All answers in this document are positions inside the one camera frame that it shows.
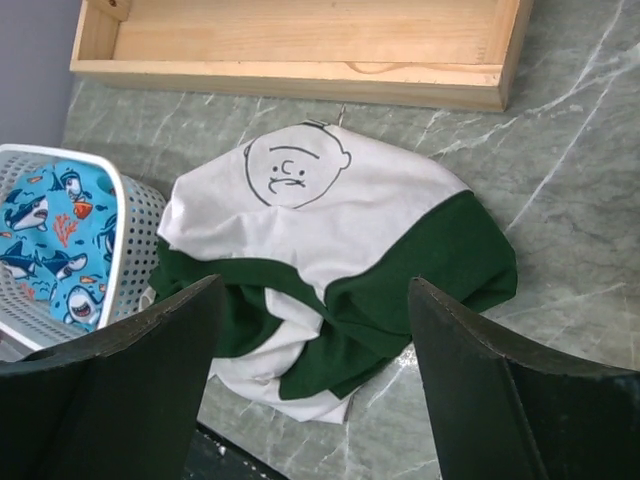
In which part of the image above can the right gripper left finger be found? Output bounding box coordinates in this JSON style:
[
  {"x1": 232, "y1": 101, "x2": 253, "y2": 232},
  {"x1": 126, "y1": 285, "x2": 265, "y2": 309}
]
[{"x1": 1, "y1": 276, "x2": 225, "y2": 479}]

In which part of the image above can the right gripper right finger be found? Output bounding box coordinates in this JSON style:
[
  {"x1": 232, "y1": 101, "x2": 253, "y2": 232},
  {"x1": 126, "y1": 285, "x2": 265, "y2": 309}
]
[{"x1": 409, "y1": 278, "x2": 639, "y2": 479}]

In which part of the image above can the green and white t shirt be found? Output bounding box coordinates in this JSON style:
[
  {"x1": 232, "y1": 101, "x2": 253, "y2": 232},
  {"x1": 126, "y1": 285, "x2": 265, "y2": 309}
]
[{"x1": 143, "y1": 120, "x2": 518, "y2": 424}]

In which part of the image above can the white plastic basket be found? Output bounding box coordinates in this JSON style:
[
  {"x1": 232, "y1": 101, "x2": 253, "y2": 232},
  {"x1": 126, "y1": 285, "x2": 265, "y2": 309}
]
[{"x1": 1, "y1": 144, "x2": 166, "y2": 353}]

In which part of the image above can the blue shark print cloth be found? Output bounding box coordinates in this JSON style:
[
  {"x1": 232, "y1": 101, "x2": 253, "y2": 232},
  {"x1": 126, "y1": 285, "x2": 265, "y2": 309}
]
[{"x1": 1, "y1": 161, "x2": 118, "y2": 332}]

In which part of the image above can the wooden clothes rack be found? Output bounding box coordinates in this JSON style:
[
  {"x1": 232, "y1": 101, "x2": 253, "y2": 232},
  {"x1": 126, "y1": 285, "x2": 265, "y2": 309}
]
[{"x1": 70, "y1": 0, "x2": 532, "y2": 111}]

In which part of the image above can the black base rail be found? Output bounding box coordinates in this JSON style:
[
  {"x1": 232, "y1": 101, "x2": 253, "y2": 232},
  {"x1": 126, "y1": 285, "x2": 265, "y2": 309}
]
[{"x1": 181, "y1": 425, "x2": 287, "y2": 480}]

